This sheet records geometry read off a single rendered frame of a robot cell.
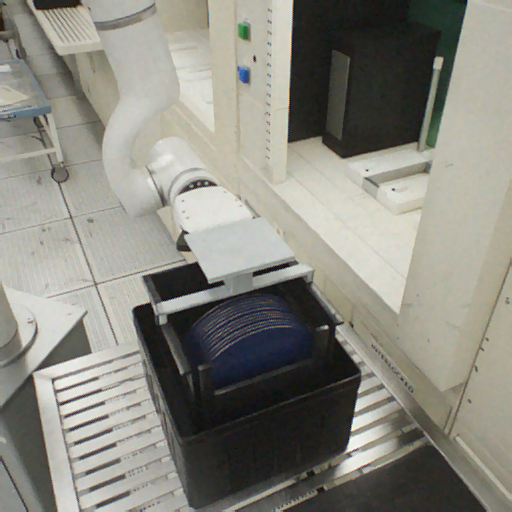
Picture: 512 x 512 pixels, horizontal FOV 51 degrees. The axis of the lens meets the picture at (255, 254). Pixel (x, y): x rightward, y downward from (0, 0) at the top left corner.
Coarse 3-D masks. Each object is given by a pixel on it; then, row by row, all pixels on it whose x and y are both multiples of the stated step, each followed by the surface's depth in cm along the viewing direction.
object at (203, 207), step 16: (192, 192) 80; (208, 192) 80; (224, 192) 81; (176, 208) 79; (192, 208) 77; (208, 208) 77; (224, 208) 77; (240, 208) 78; (192, 224) 74; (208, 224) 74; (224, 224) 75
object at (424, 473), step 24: (408, 456) 74; (432, 456) 74; (360, 480) 71; (384, 480) 71; (408, 480) 71; (432, 480) 71; (456, 480) 71; (312, 504) 68; (336, 504) 68; (360, 504) 68; (384, 504) 68; (408, 504) 68; (432, 504) 68; (456, 504) 68; (480, 504) 68
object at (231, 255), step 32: (256, 224) 74; (224, 256) 68; (256, 256) 68; (288, 256) 69; (160, 288) 83; (192, 288) 85; (224, 288) 75; (256, 288) 76; (288, 288) 85; (160, 320) 72; (192, 320) 90; (320, 320) 77; (160, 352) 85; (320, 352) 75; (192, 384) 68; (256, 384) 73; (288, 384) 77; (320, 384) 80; (192, 416) 73
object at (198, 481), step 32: (160, 384) 74; (352, 384) 76; (160, 416) 84; (256, 416) 71; (288, 416) 74; (320, 416) 78; (352, 416) 82; (192, 448) 69; (224, 448) 72; (256, 448) 75; (288, 448) 79; (320, 448) 83; (192, 480) 73; (224, 480) 77; (256, 480) 80
